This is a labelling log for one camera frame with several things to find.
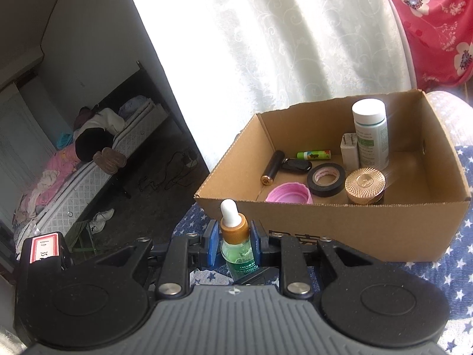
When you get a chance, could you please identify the folded bedding pile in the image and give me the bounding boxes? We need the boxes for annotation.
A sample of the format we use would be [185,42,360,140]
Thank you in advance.
[118,95,156,123]

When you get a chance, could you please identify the pink blanket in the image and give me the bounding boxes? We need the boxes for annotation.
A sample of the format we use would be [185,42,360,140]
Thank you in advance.
[22,144,82,208]

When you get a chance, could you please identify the green glass dropper bottle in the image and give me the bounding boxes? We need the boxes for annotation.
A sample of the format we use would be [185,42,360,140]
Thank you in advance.
[220,199,259,283]

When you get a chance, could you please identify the brown cardboard box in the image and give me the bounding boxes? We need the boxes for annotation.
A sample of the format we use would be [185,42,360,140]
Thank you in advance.
[194,89,473,263]

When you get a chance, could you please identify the white charger plug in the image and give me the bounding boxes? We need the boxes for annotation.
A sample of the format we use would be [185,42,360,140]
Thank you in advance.
[340,132,361,171]

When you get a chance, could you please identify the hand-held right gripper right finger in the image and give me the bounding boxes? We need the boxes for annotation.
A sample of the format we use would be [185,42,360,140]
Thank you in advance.
[251,222,370,299]

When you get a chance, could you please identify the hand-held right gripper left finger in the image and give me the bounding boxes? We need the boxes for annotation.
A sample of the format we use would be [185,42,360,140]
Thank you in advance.
[94,222,219,299]

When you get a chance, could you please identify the white sneakers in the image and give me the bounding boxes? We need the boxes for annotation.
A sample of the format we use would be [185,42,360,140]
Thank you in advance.
[89,208,116,234]

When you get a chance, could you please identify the red floral cloth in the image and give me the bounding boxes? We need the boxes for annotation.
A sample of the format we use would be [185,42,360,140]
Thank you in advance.
[371,0,473,93]

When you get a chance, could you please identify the star-print patchwork blanket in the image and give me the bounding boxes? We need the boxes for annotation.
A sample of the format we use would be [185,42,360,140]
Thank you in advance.
[172,91,473,354]

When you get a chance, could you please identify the bed with white mattress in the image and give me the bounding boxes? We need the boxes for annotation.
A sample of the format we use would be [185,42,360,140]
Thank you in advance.
[13,61,171,252]

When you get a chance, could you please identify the black key fob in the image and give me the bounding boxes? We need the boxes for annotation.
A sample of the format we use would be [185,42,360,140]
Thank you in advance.
[281,158,313,172]

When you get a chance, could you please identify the black electrical tape roll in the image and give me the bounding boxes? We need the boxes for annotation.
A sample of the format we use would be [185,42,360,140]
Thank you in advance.
[307,163,347,198]

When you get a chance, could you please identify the white wardrobe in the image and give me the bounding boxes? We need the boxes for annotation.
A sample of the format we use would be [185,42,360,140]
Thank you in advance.
[0,81,50,230]

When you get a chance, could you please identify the white patterned curtain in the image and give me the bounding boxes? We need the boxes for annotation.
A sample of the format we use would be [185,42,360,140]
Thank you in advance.
[124,0,416,172]

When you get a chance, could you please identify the black cylindrical tube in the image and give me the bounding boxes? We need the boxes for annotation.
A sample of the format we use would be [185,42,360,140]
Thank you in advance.
[261,150,286,186]

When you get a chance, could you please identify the gold-lidded dark jar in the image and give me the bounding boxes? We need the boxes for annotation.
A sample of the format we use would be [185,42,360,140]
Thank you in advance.
[345,167,387,205]

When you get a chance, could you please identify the pink plastic lid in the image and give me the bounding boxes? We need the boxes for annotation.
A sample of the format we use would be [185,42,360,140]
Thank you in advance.
[265,182,314,205]

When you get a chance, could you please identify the green lip balm stick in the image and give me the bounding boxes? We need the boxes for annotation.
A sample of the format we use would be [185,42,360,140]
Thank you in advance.
[297,149,332,160]

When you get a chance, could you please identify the white-capped pill bottle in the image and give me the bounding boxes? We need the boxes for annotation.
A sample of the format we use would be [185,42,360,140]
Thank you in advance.
[351,99,390,171]

